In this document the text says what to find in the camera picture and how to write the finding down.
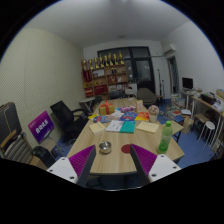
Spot orange yellow book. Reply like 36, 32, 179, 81
134, 111, 150, 122

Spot green drink bottle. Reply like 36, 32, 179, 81
157, 120, 174, 155

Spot potted flowers in white pot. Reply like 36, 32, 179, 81
147, 104, 160, 123

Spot purple sign board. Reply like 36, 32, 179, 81
27, 110, 55, 144

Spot grey armchair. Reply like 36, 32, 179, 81
136, 87, 158, 107

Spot small beige book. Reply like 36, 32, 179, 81
88, 121, 107, 135

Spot dark glass door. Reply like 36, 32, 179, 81
97, 46, 156, 94

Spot pink box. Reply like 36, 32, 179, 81
120, 105, 136, 113

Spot book pile on floor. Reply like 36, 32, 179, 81
166, 95, 193, 124

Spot cluttered wooden side desk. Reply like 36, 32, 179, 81
191, 88, 224, 148

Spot white paper sheet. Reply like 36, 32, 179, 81
110, 110, 125, 119

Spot blue red book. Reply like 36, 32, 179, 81
119, 112, 138, 122

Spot colourful blue magazine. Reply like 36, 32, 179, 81
93, 114, 111, 124

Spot black office chair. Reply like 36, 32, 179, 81
49, 100, 90, 143

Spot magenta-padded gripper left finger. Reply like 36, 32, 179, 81
45, 144, 98, 188

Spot flat round red coaster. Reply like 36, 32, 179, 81
120, 143, 133, 154

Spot standing beige card box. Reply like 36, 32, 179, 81
135, 99, 144, 114

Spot striped chair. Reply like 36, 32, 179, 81
0, 131, 34, 164

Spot small round white table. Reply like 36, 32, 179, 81
78, 96, 97, 114

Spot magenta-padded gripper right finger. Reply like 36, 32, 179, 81
129, 143, 183, 186

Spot wooden shelf unit with trophies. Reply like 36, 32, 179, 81
81, 50, 130, 98

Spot yellow gift box red ribbon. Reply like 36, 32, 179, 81
98, 100, 116, 117

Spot black bag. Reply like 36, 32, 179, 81
31, 145, 57, 169

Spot small metal cup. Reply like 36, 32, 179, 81
98, 140, 113, 155

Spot large beige envelope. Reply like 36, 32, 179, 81
135, 120, 160, 134

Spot white air conditioner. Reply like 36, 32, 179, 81
162, 43, 177, 58

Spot white round stool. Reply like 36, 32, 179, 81
201, 120, 216, 141

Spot black computer monitor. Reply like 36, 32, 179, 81
181, 77, 194, 90

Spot teal book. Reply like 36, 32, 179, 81
119, 120, 137, 134

